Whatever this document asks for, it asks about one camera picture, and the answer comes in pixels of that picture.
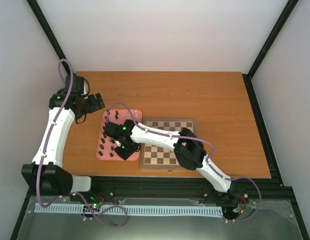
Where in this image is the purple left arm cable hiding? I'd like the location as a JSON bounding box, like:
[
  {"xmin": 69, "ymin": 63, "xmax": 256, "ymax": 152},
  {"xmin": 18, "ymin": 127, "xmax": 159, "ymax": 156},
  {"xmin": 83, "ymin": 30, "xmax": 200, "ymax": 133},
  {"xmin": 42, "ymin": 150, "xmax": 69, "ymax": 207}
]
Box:
[{"xmin": 35, "ymin": 59, "xmax": 129, "ymax": 228}]

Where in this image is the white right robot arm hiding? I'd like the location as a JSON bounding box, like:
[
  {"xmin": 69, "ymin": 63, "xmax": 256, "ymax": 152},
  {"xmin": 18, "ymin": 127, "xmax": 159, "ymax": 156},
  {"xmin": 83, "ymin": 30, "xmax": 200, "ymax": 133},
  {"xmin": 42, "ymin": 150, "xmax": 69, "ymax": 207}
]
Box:
[{"xmin": 103, "ymin": 119, "xmax": 232, "ymax": 193}]

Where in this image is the light blue cable duct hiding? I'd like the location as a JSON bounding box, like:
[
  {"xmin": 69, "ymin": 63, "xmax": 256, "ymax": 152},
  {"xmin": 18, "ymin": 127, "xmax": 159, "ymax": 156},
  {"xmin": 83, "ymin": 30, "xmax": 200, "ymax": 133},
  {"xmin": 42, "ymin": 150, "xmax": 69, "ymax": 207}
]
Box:
[{"xmin": 34, "ymin": 203, "xmax": 223, "ymax": 218}]

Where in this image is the pink plastic tray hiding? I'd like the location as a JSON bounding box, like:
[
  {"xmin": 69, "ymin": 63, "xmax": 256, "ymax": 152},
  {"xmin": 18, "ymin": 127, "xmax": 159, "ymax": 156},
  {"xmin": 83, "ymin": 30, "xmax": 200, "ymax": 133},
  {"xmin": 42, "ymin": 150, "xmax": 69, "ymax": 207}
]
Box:
[{"xmin": 95, "ymin": 109, "xmax": 143, "ymax": 162}]

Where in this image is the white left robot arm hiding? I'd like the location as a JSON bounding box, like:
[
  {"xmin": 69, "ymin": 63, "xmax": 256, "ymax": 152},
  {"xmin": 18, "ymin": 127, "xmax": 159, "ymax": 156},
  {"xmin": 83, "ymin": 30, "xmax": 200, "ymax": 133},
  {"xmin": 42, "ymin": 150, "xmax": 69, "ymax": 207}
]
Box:
[{"xmin": 21, "ymin": 75, "xmax": 105, "ymax": 202}]

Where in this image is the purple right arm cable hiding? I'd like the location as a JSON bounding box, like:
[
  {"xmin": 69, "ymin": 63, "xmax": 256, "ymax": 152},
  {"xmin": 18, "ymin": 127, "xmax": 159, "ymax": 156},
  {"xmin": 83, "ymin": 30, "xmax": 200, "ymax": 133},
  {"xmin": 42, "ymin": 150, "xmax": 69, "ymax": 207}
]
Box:
[{"xmin": 104, "ymin": 102, "xmax": 263, "ymax": 224}]

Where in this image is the wooden chess board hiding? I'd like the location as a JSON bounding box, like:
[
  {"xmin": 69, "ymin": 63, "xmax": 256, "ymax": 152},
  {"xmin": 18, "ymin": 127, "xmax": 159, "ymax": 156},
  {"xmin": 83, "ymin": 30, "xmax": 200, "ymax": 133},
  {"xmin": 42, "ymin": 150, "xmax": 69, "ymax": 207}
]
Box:
[{"xmin": 140, "ymin": 117, "xmax": 197, "ymax": 172}]

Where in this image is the black aluminium frame rail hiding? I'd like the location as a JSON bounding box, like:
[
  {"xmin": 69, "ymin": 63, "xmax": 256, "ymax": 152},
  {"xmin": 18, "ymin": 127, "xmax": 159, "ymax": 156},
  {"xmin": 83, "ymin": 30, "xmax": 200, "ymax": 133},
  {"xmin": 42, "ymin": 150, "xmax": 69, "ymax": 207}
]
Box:
[{"xmin": 93, "ymin": 74, "xmax": 297, "ymax": 206}]

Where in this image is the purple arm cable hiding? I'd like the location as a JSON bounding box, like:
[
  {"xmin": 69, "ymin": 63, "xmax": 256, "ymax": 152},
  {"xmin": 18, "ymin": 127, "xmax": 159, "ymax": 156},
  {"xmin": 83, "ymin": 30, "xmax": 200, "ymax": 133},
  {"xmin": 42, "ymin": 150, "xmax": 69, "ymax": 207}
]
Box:
[
  {"xmin": 104, "ymin": 102, "xmax": 263, "ymax": 224},
  {"xmin": 35, "ymin": 59, "xmax": 129, "ymax": 228}
]

